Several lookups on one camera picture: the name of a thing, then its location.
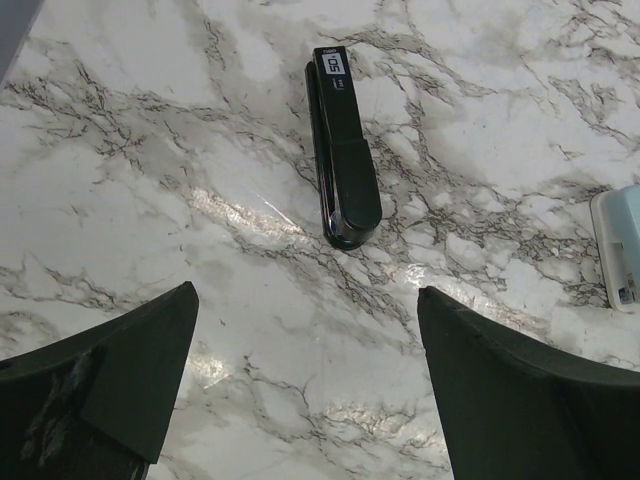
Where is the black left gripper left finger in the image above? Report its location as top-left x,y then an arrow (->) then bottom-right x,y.
1,282 -> 199,479

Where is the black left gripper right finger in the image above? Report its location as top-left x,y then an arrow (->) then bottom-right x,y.
417,287 -> 639,479

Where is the black stapler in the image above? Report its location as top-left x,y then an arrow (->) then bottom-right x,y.
305,46 -> 382,251

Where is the light blue mini stapler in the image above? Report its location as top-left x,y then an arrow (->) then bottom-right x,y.
590,185 -> 639,314

